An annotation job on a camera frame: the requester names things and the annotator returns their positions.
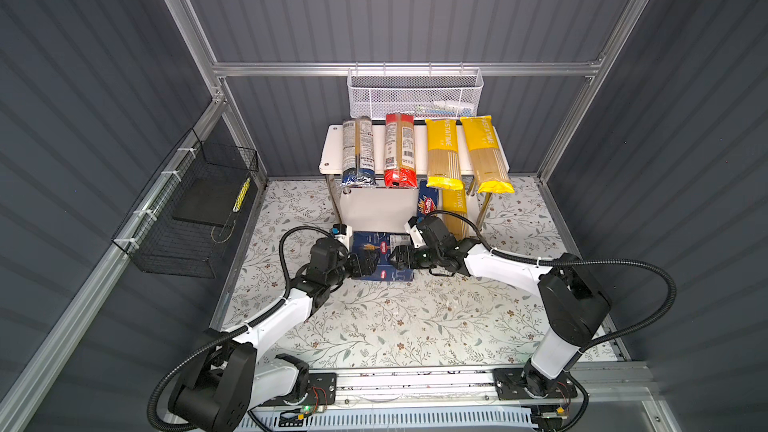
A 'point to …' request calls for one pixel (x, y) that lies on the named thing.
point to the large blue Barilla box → (382, 242)
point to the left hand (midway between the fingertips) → (370, 254)
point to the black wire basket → (184, 224)
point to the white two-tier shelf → (379, 208)
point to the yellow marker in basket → (241, 196)
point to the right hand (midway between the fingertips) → (398, 261)
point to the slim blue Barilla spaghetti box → (427, 199)
